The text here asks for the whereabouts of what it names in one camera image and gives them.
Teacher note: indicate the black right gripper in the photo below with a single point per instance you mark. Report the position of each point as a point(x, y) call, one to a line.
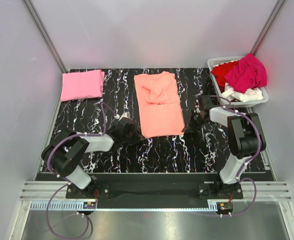
point(188, 130)

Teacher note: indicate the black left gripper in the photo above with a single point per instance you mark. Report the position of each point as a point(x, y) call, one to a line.
point(138, 136)

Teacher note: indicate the salmon orange t shirt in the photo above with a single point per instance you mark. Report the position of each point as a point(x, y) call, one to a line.
point(160, 111)

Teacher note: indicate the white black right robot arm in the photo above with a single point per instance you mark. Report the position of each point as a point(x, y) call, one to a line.
point(245, 140)

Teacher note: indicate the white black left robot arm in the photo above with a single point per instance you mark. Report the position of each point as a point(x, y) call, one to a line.
point(63, 154)

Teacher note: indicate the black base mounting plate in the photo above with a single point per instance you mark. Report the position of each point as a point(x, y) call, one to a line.
point(165, 189)

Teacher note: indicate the folded pink t shirt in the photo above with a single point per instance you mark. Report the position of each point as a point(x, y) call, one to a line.
point(82, 85)

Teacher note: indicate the red crumpled t shirt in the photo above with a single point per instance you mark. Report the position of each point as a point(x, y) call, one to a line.
point(221, 70)

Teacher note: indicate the white plastic laundry basket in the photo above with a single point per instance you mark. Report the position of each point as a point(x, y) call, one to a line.
point(236, 104)

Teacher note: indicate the white crumpled t shirt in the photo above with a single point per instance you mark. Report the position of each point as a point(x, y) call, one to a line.
point(250, 95)

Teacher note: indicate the left electronics board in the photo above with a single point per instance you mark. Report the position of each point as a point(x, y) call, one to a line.
point(89, 205)

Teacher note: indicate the electronics board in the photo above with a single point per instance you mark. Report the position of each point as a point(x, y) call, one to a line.
point(225, 206)
point(89, 205)

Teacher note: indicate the magenta crumpled t shirt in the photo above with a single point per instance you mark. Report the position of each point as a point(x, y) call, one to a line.
point(250, 73)

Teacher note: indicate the right electronics board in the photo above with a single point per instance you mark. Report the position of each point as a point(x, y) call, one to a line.
point(225, 206)

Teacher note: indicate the grey slotted cable duct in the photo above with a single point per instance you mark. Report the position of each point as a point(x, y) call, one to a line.
point(77, 205)

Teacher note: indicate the aluminium front rail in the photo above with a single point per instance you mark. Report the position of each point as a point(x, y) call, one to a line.
point(266, 191)

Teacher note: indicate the right aluminium frame post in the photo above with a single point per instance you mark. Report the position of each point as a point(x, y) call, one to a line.
point(267, 26)

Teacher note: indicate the aluminium frame post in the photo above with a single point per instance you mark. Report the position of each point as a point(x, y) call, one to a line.
point(267, 26)
point(44, 34)

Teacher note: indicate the left aluminium frame post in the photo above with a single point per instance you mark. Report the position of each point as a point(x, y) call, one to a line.
point(44, 34)

